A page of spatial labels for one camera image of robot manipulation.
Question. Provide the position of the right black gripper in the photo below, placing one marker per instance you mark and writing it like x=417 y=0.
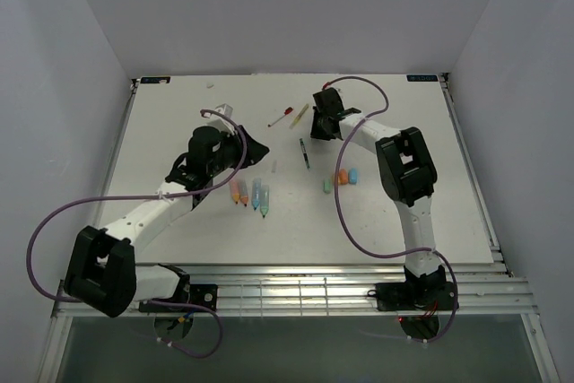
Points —
x=317 y=133

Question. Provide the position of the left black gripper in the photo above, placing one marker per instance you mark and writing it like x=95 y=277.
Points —
x=255 y=152

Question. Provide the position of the blue highlighter pen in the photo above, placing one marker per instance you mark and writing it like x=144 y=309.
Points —
x=256 y=193

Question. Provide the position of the yellow barrel pen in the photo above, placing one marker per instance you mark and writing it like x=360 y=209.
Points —
x=299 y=116

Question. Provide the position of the teal thin pen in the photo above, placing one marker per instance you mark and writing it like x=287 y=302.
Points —
x=304 y=154

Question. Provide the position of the green highlighter pen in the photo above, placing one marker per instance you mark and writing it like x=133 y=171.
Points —
x=264 y=200

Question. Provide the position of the orange highlighter pen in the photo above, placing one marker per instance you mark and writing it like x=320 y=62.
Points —
x=243 y=192

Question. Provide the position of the yellow highlighter pen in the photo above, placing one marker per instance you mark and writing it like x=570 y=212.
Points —
x=234 y=191

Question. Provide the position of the orange pen cap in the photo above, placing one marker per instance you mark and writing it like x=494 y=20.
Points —
x=343 y=177

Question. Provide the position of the blue pen cap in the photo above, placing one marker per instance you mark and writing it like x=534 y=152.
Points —
x=353 y=176

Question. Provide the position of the green pen cap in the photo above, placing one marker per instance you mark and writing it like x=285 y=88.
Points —
x=327 y=186

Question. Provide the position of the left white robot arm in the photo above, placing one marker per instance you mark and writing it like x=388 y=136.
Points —
x=103 y=272

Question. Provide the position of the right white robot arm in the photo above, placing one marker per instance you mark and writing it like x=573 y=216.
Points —
x=408 y=176

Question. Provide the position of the red tipped pen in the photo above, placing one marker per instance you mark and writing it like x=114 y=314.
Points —
x=286 y=112

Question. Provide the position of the right blue corner label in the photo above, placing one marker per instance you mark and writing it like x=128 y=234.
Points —
x=422 y=78

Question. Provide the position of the blue corner label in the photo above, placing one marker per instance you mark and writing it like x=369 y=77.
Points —
x=422 y=78
x=155 y=80

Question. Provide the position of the left blue corner label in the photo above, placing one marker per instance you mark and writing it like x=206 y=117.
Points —
x=155 y=80

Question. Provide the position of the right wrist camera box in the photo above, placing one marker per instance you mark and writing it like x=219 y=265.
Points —
x=328 y=103

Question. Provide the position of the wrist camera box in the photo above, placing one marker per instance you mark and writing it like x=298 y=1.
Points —
x=328 y=103
x=202 y=147

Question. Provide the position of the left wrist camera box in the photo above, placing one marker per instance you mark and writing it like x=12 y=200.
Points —
x=202 y=147

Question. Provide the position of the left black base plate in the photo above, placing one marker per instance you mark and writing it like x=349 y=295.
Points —
x=204 y=295

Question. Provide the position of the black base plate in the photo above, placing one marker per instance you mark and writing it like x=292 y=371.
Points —
x=204 y=295
x=403 y=296

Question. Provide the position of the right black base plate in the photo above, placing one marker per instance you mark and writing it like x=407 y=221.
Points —
x=403 y=296

